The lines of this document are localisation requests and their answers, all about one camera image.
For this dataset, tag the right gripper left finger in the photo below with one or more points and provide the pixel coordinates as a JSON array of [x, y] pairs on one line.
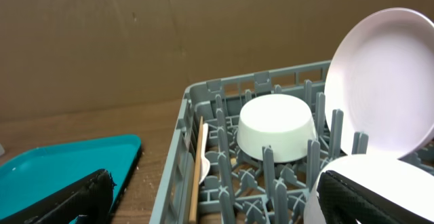
[[85, 201]]

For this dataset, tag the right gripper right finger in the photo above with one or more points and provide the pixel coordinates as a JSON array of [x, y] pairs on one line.
[[344, 201]]

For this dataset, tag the pink bowl with food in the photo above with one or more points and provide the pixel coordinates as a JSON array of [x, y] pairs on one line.
[[404, 184]]

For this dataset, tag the white bowl with peanuts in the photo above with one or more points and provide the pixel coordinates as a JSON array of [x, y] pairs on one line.
[[281, 121]]

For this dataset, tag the white plastic fork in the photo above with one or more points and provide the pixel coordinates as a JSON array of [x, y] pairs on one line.
[[205, 163]]

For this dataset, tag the wooden chopstick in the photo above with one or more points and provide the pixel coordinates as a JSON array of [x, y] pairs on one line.
[[197, 172]]

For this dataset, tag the large white plate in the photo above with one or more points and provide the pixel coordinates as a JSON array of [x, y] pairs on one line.
[[381, 78]]

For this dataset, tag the teal serving tray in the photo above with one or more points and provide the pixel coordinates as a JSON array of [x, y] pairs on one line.
[[40, 172]]

